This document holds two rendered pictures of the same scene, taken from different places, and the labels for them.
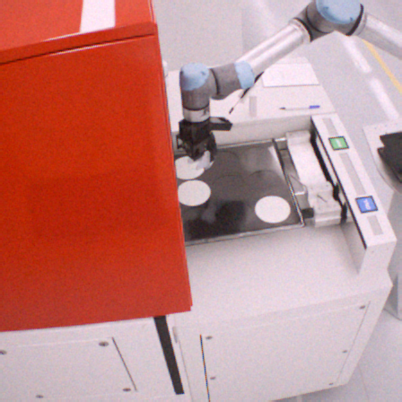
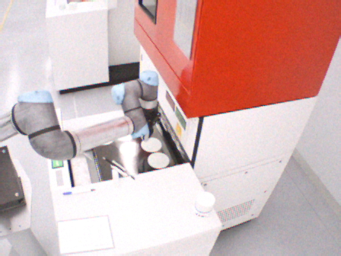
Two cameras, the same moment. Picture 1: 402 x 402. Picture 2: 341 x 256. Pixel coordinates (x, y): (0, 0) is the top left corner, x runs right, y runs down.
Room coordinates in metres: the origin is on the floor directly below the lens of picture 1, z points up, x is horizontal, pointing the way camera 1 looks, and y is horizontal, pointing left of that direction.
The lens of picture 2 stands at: (2.13, -0.25, 1.96)
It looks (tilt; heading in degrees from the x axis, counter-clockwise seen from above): 42 degrees down; 160
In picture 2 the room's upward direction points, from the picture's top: 6 degrees clockwise
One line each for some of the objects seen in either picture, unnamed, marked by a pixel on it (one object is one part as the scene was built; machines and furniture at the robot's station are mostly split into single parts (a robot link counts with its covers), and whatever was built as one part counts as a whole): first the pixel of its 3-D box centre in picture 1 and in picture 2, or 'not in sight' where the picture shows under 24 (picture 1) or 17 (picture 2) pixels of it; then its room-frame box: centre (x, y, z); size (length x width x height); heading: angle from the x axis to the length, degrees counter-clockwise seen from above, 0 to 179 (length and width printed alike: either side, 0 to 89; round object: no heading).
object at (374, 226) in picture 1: (348, 187); (58, 154); (1.09, -0.45, 0.89); 0.55 x 0.09 x 0.14; 5
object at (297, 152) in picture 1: (310, 179); (79, 166); (1.17, -0.35, 0.87); 0.36 x 0.08 x 0.03; 5
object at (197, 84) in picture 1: (196, 85); (148, 85); (1.14, -0.01, 1.27); 0.09 x 0.08 x 0.11; 106
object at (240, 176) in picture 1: (229, 187); (130, 148); (1.13, -0.09, 0.90); 0.34 x 0.34 x 0.01; 5
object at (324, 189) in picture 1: (318, 189); not in sight; (1.09, -0.36, 0.89); 0.08 x 0.03 x 0.03; 95
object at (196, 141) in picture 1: (196, 133); (148, 114); (1.14, 0.00, 1.11); 0.09 x 0.08 x 0.12; 129
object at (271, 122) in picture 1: (236, 106); (132, 219); (1.52, -0.15, 0.89); 0.62 x 0.35 x 0.14; 95
